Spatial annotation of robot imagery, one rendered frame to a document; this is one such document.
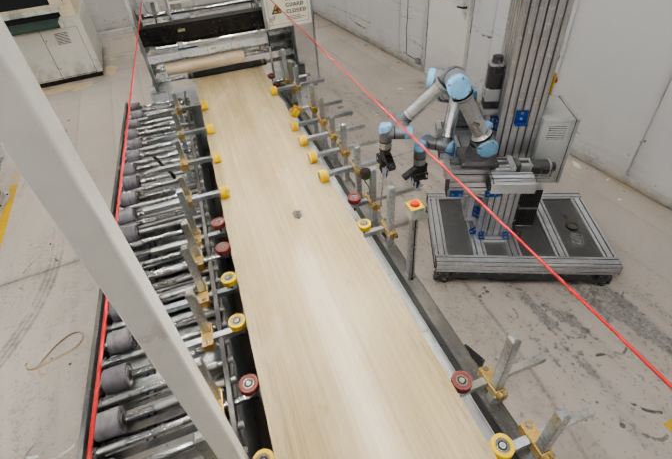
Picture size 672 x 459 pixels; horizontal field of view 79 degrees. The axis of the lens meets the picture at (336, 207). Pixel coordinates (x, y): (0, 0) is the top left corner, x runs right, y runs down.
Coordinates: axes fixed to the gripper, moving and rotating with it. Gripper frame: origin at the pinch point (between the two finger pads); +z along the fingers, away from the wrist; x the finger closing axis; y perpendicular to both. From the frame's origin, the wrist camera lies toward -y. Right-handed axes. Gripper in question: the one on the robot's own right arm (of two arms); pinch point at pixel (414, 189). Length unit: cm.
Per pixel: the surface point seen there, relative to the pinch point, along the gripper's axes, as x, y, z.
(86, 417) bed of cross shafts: -81, -191, -1
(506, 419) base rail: -138, -30, 12
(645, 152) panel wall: 16, 237, 46
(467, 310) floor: -47, 22, 83
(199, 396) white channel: -140, -126, -86
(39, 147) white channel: -140, -127, -144
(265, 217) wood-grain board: 4, -98, -7
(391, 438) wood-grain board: -134, -80, -8
